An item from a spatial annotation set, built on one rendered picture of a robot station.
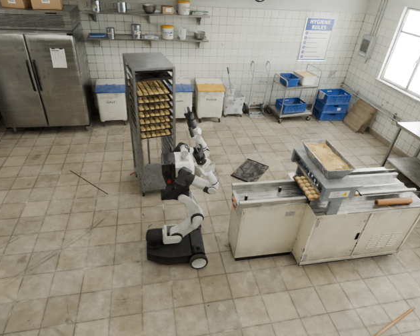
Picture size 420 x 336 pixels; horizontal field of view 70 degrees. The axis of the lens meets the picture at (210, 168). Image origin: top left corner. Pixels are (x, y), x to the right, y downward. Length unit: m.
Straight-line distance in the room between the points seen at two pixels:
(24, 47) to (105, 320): 4.22
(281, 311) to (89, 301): 1.89
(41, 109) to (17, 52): 0.96
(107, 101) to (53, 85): 0.93
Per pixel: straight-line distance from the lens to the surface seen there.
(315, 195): 3.20
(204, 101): 6.13
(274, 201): 3.03
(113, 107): 6.09
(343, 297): 3.67
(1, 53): 5.87
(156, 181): 4.38
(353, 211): 3.32
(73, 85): 5.75
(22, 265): 3.93
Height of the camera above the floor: 2.80
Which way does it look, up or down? 35 degrees down
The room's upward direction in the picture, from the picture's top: 4 degrees clockwise
